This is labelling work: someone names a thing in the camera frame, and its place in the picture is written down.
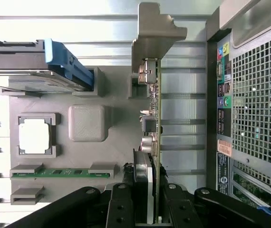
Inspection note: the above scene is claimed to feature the green RAM stick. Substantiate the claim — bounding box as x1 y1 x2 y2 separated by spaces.
11 168 110 178

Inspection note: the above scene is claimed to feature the green motherboard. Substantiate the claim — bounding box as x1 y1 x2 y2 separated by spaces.
232 172 271 208

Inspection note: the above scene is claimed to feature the grey printed parts rack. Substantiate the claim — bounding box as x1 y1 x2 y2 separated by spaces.
0 66 151 206

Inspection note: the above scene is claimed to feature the silver CPU chip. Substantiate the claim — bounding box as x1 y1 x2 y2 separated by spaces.
19 118 53 155

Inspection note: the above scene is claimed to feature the open dark PC case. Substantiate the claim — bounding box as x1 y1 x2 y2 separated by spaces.
205 0 271 214

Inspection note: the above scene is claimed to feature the hard disk in blue caddy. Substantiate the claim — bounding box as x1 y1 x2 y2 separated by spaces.
0 38 95 93

